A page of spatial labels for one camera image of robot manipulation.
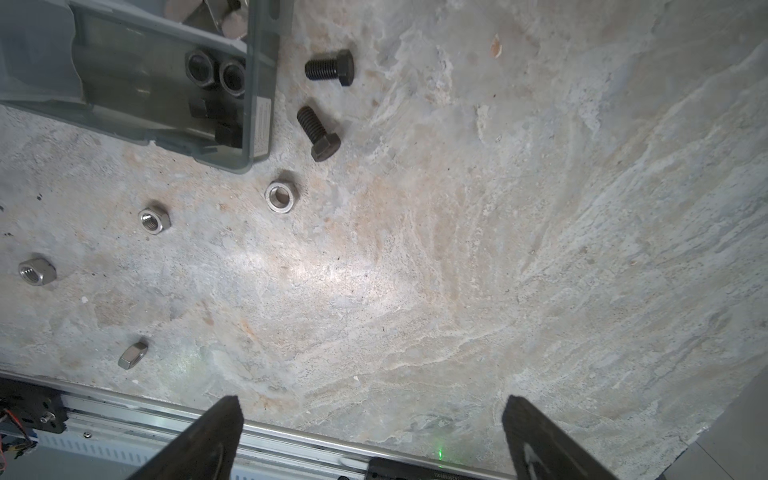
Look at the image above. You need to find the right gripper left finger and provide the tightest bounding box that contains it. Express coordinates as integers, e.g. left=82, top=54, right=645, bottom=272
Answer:
left=129, top=395, right=244, bottom=480

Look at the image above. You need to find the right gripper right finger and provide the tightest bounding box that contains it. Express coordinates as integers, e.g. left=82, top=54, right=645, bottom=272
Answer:
left=502, top=395, right=617, bottom=480

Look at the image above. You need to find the silver hex nut bottom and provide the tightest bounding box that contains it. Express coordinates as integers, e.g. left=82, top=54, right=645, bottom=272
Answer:
left=118, top=341, right=149, bottom=370

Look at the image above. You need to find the silver hex nut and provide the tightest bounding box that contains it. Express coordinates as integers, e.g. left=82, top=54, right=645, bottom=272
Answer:
left=118, top=341, right=149, bottom=370
left=18, top=257, right=57, bottom=286
left=264, top=180, right=298, bottom=214
left=138, top=205, right=171, bottom=235

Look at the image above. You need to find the black bolt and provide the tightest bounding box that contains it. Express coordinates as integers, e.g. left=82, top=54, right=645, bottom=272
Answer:
left=297, top=106, right=341, bottom=163
left=305, top=49, right=355, bottom=87

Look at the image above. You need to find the black nut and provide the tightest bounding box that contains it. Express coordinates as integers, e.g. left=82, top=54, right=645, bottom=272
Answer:
left=219, top=58, right=246, bottom=98
left=184, top=49, right=217, bottom=89

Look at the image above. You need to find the silver hex nut by box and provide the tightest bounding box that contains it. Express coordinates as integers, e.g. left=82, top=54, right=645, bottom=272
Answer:
left=264, top=180, right=298, bottom=214

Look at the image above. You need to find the grey plastic organizer box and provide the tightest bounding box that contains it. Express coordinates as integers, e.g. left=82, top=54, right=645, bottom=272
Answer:
left=1, top=1, right=294, bottom=174

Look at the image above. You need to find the aluminium mounting rail frame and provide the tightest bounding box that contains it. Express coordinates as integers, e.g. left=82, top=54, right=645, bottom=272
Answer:
left=1, top=371, right=501, bottom=479

